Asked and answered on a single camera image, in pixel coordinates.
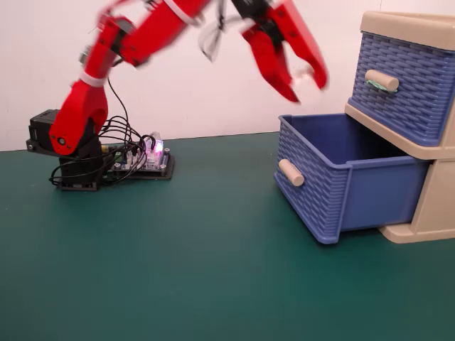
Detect motor controller circuit board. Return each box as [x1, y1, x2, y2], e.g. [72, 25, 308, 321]
[102, 139, 176, 182]

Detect long black cable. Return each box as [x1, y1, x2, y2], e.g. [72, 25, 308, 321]
[105, 78, 131, 143]

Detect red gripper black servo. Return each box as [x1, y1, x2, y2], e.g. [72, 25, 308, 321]
[230, 0, 330, 104]

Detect long white zip tie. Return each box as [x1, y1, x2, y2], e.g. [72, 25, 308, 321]
[161, 0, 205, 26]

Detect beige plastic drawer cabinet frame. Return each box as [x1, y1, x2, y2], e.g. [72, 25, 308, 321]
[344, 10, 455, 244]

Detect blue woven drawer plain handle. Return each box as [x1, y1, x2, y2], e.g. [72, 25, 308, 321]
[273, 113, 429, 246]

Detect green tape strip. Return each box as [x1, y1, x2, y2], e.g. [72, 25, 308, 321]
[365, 80, 397, 94]

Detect blue woven drawer taped handle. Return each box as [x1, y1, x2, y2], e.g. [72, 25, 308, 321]
[347, 31, 455, 147]

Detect short white zip tie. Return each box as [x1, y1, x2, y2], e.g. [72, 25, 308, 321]
[78, 72, 107, 88]

